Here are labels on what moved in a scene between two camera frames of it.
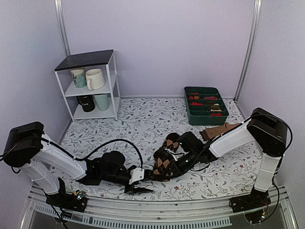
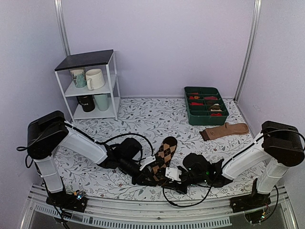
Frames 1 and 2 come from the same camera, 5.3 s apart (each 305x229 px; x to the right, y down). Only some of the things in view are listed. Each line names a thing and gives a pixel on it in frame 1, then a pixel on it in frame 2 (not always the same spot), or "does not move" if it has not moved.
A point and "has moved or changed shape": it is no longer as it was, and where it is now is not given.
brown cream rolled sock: [215, 108] does not move
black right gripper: [176, 170] → [175, 186]
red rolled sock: [196, 103] does not move
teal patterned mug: [79, 76] does not move
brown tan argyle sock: [162, 165] has moved or changed shape
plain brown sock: [208, 133] does not move
